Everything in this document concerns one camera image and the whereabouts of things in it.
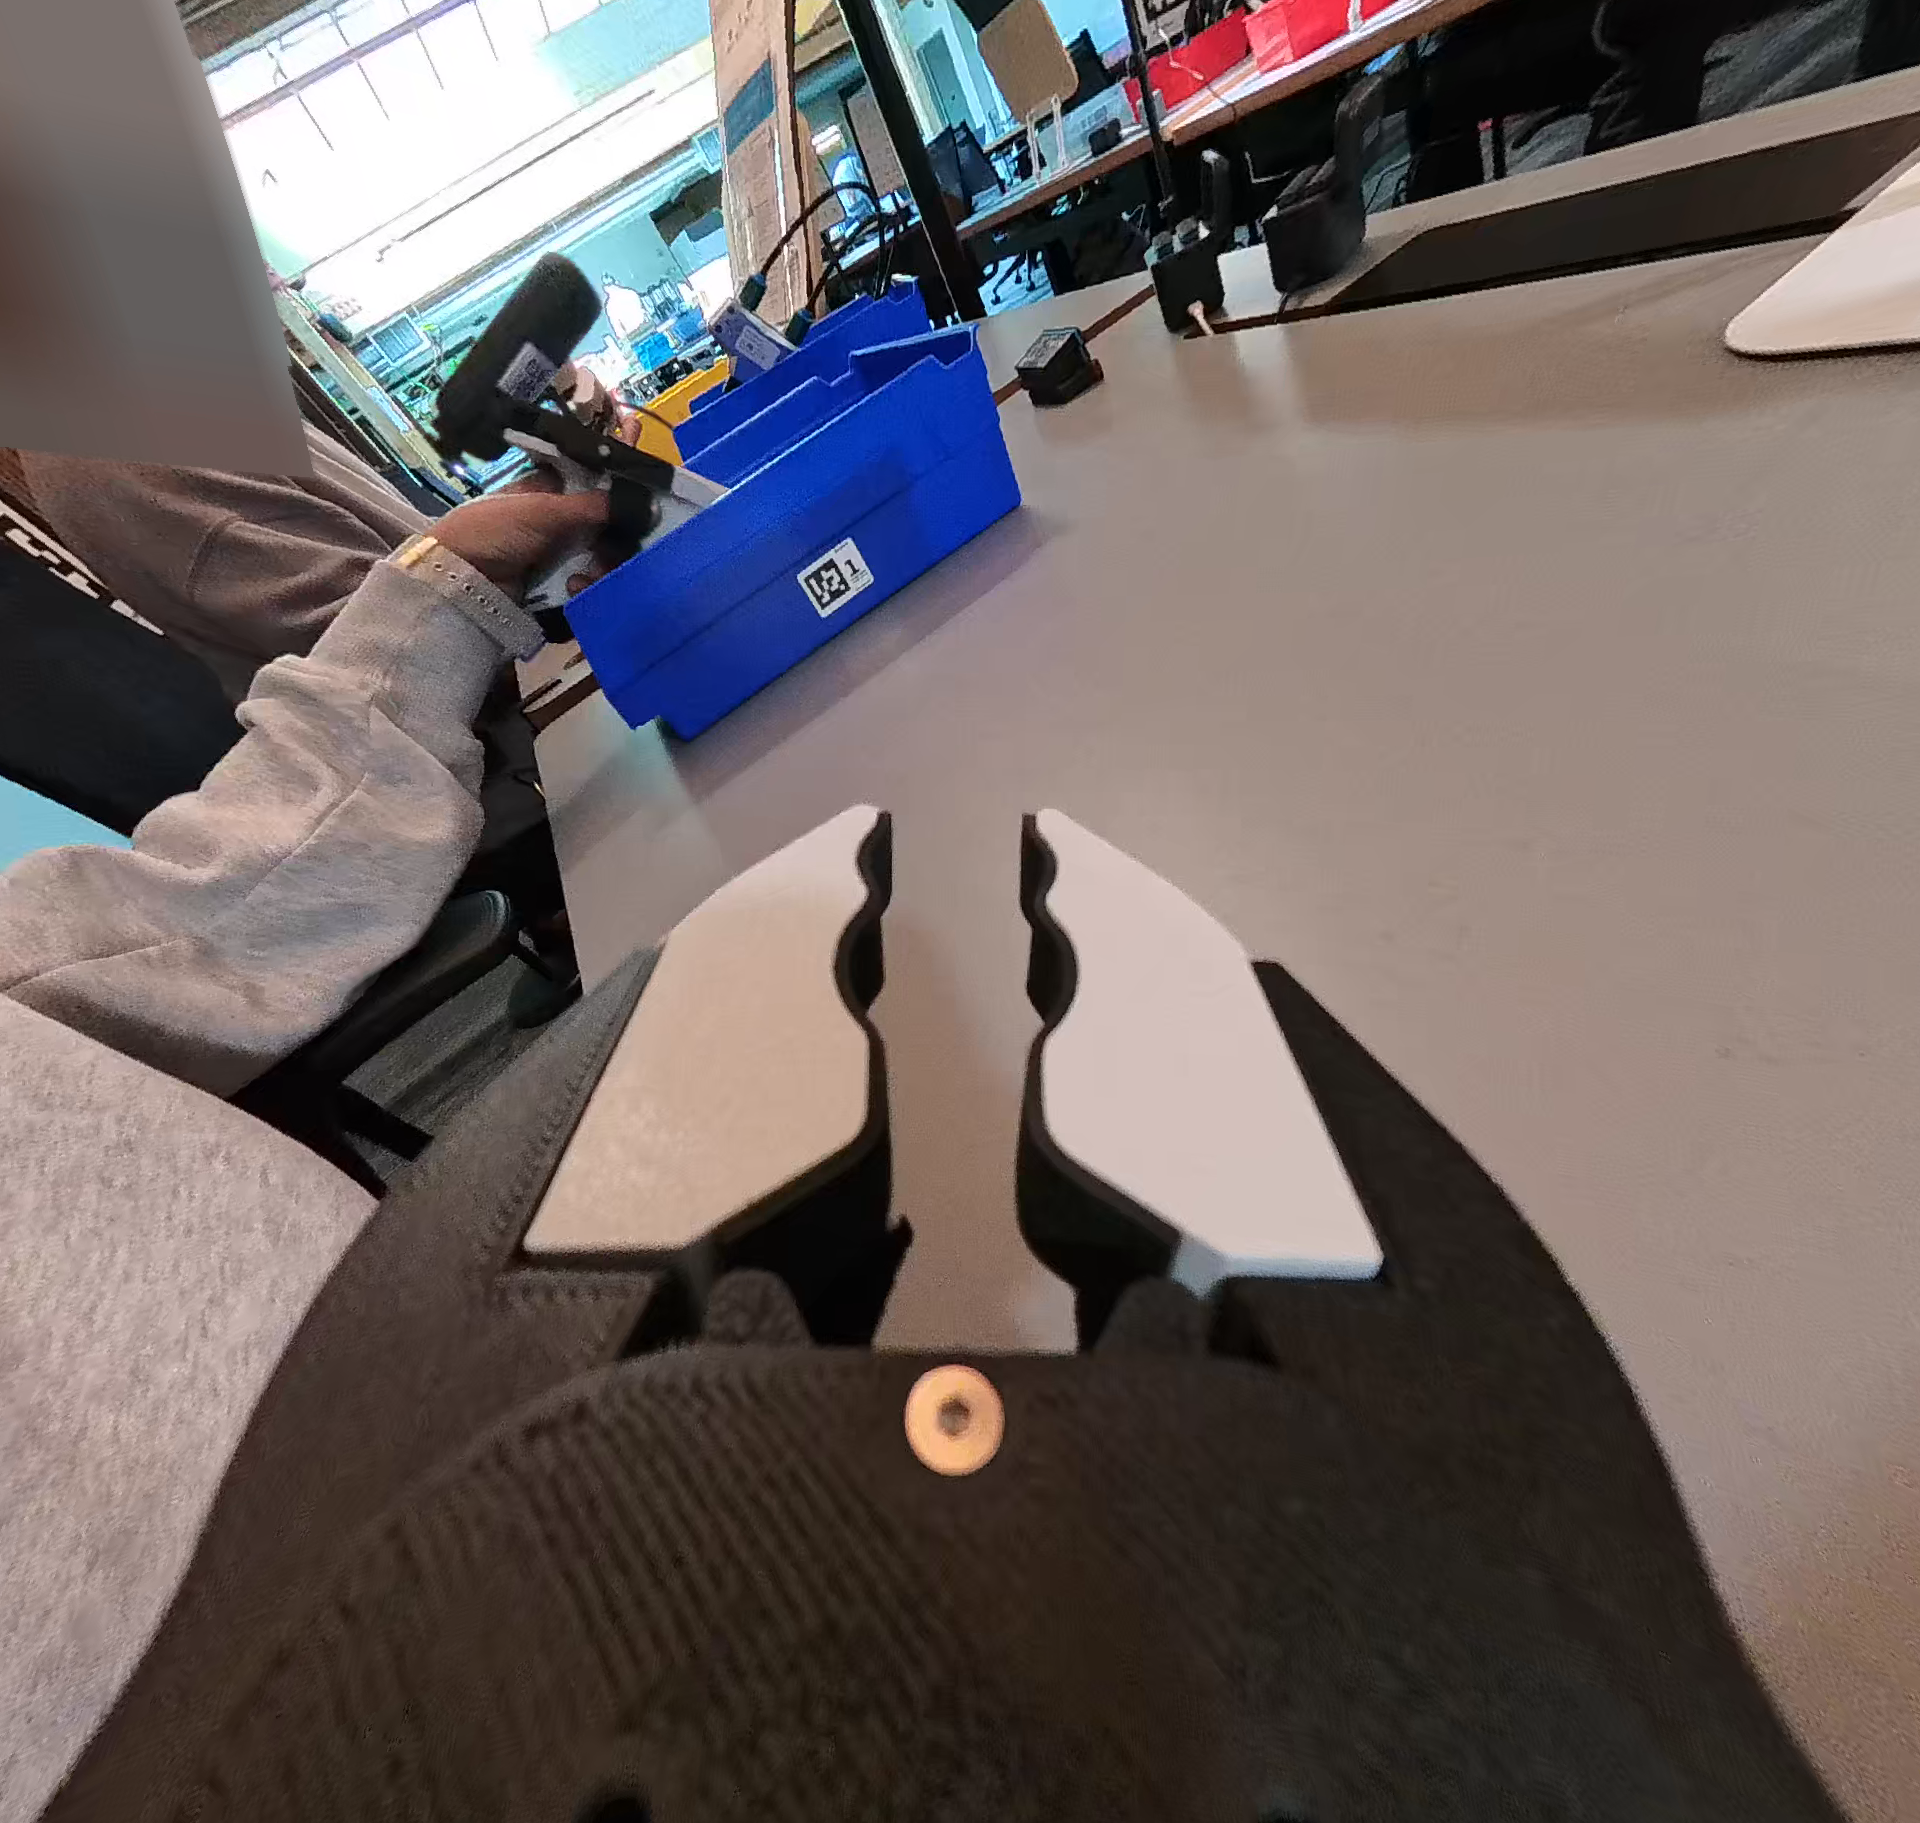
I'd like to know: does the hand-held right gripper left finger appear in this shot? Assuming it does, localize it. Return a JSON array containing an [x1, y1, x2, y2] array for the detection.
[[518, 801, 914, 1345]]

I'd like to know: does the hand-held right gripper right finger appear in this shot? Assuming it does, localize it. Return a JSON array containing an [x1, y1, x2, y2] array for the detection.
[[1017, 805, 1386, 1349]]

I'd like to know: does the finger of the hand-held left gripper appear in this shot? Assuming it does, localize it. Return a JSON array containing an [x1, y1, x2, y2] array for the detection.
[[501, 418, 735, 515]]

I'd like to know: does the tagged blue plastic bin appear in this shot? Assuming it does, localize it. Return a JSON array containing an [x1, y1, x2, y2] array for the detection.
[[561, 323, 1025, 741]]

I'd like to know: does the person's left forearm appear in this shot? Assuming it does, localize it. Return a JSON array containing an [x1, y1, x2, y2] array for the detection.
[[0, 562, 545, 1097]]

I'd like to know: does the person's left hand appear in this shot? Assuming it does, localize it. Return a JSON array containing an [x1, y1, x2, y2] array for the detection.
[[430, 489, 624, 609]]

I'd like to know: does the yellow plastic bin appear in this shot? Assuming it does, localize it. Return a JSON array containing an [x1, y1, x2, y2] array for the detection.
[[635, 359, 737, 432]]

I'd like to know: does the black chair armrest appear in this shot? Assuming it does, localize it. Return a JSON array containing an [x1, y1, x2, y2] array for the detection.
[[232, 884, 581, 1192]]

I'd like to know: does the wooden notice board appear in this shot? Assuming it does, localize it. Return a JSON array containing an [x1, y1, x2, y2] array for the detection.
[[704, 0, 820, 316]]

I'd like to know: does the small black box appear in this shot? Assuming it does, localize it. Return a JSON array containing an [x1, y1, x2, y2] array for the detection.
[[1015, 324, 1107, 407]]

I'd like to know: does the black metal pole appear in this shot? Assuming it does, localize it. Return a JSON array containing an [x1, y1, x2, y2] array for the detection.
[[800, 0, 985, 324]]

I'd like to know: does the black fabric chair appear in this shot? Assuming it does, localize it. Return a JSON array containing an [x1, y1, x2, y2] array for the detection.
[[0, 549, 248, 835]]

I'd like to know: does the small black charging dock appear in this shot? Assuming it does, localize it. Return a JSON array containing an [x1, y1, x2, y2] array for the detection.
[[1148, 147, 1234, 342]]

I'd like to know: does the person's grey sweatshirt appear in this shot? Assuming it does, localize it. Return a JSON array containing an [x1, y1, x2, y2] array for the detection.
[[0, 995, 385, 1823]]

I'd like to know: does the small red plastic bin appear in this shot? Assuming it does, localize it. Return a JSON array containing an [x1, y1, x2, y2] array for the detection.
[[1148, 10, 1252, 108]]

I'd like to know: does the large black charging dock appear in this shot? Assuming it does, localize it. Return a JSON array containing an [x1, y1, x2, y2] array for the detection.
[[1267, 70, 1389, 298]]

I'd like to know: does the white monitor stand base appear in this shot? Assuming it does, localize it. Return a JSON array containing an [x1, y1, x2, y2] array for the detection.
[[1725, 147, 1920, 356]]

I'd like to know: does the black cable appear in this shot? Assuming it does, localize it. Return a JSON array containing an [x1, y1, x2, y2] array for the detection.
[[758, 179, 908, 344]]

